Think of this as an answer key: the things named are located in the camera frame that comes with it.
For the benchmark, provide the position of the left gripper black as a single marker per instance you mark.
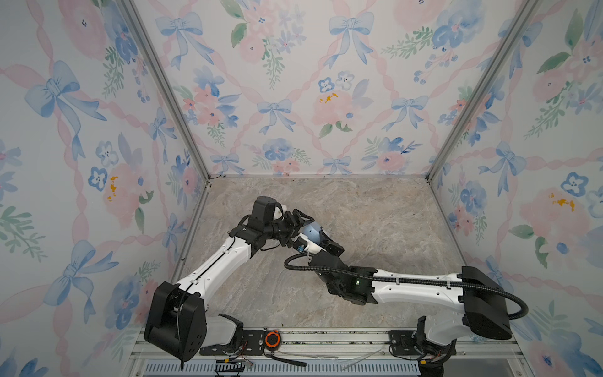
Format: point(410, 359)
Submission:
point(293, 229)

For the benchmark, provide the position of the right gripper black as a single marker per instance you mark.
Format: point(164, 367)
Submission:
point(329, 245)

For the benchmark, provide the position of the light blue alarm clock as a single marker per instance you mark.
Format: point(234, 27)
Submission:
point(314, 232)

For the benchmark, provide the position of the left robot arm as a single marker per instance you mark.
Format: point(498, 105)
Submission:
point(178, 323)

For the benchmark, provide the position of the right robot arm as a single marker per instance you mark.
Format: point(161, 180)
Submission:
point(472, 303)

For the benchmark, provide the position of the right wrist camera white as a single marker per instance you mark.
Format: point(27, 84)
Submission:
point(304, 245)

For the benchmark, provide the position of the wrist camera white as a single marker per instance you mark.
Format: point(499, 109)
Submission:
point(279, 211)
point(304, 245)

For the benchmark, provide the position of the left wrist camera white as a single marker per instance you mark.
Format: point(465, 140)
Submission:
point(279, 211)

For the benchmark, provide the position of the aluminium front rail frame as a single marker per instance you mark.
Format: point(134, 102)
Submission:
point(336, 352)

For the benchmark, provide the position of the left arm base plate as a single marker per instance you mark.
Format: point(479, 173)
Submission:
point(247, 342)

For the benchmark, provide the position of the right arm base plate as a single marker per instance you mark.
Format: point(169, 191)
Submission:
point(405, 343)

